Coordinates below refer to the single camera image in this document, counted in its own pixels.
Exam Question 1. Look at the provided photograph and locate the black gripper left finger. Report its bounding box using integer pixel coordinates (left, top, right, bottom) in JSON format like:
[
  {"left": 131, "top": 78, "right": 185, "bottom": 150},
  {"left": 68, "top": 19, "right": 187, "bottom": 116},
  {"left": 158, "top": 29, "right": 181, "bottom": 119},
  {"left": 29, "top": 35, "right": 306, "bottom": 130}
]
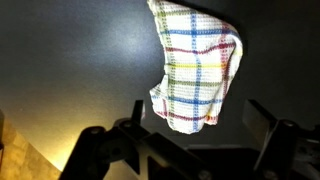
[{"left": 59, "top": 99, "right": 208, "bottom": 180}]

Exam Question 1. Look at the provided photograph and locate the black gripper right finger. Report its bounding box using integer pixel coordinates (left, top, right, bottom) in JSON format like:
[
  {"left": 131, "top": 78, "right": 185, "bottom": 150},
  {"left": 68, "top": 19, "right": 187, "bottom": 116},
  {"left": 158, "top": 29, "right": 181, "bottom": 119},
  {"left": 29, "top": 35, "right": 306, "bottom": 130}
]
[{"left": 242, "top": 98, "right": 320, "bottom": 180}]

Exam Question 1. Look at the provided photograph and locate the white plaid dish towel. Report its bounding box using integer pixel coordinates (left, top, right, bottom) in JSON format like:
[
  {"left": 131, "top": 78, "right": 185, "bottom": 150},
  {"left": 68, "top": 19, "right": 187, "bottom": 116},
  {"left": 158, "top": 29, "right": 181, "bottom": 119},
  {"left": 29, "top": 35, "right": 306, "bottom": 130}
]
[{"left": 146, "top": 0, "right": 244, "bottom": 136}]

